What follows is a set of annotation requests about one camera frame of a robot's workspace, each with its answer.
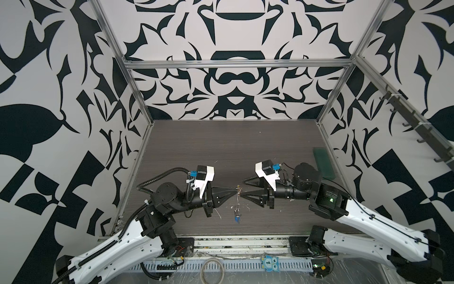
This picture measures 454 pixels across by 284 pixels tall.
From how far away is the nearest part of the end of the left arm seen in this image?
1.62ft

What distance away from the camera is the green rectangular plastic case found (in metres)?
0.98

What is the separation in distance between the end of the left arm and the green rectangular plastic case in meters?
0.67
